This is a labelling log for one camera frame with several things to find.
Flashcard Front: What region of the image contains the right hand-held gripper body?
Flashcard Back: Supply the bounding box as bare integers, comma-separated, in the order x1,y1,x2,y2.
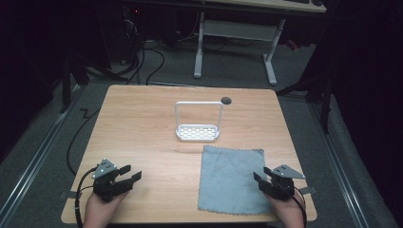
259,163,306,201

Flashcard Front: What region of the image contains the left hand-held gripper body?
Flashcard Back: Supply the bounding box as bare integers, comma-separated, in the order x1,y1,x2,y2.
91,159,134,203

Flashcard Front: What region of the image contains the grey-blue cloth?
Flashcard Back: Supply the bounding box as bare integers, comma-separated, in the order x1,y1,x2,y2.
197,144,274,217

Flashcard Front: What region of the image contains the white drying rack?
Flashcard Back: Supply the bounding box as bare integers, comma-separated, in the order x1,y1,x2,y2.
174,101,224,143

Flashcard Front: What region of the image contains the person's left hand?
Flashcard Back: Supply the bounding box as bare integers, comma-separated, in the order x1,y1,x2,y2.
83,189,129,228

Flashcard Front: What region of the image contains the person's right hand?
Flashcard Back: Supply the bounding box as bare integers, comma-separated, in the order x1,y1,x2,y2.
263,192,307,228

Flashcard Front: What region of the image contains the black stand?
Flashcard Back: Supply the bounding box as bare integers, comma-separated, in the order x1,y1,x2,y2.
58,55,90,115
275,69,334,135

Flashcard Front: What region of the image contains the dark computer tower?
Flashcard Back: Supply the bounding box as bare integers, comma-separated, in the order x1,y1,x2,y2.
107,4,150,65

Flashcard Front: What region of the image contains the white-framed desk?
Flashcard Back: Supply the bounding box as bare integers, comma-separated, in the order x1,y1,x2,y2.
193,0,328,86

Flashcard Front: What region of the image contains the grey strap tab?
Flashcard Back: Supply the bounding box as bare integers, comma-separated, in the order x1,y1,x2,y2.
297,186,317,196
58,190,79,200

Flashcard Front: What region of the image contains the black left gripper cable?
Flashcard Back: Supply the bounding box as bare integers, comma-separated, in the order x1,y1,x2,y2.
73,166,97,228

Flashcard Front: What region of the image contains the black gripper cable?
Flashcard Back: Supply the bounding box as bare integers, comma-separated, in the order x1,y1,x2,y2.
73,166,97,228
291,185,308,228

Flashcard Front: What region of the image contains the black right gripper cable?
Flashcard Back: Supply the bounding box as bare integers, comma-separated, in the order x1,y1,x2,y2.
291,185,308,228

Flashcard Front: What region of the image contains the black floor cable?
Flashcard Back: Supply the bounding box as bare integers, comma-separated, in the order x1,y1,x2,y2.
66,107,102,177

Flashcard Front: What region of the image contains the metal floor rail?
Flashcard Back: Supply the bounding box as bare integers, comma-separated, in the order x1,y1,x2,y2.
0,85,84,219
308,103,372,228

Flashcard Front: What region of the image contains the bundle of black floor cables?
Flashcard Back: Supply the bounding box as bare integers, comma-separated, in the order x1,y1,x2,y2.
85,37,166,86

